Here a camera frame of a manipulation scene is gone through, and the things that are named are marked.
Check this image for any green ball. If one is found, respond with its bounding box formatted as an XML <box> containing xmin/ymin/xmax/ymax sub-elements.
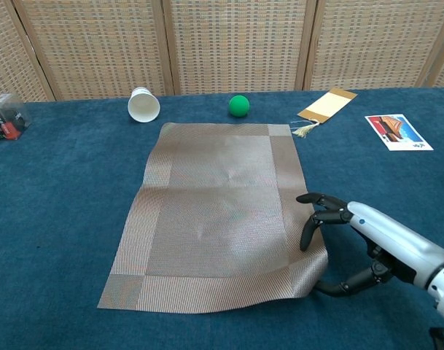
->
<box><xmin>227</xmin><ymin>95</ymin><xmax>251</xmax><ymax>118</ymax></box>

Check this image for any white paper cup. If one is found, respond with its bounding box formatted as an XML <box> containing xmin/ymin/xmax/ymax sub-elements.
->
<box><xmin>127</xmin><ymin>86</ymin><xmax>161</xmax><ymax>124</ymax></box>

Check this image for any clear box with red item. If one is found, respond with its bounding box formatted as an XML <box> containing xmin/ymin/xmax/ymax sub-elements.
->
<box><xmin>0</xmin><ymin>93</ymin><xmax>33</xmax><ymax>142</ymax></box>

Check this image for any beige brown tasselled bookmark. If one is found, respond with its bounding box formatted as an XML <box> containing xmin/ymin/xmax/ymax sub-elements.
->
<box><xmin>290</xmin><ymin>87</ymin><xmax>358</xmax><ymax>139</ymax></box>

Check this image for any gray woven placemat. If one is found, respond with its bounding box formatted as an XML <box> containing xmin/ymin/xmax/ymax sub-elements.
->
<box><xmin>97</xmin><ymin>122</ymin><xmax>330</xmax><ymax>315</ymax></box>

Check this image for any red blue picture postcard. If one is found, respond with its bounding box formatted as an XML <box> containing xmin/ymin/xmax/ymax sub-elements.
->
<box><xmin>364</xmin><ymin>113</ymin><xmax>435</xmax><ymax>152</ymax></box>

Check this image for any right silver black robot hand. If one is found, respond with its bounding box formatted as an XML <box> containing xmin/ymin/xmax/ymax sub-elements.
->
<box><xmin>295</xmin><ymin>192</ymin><xmax>444</xmax><ymax>298</ymax></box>

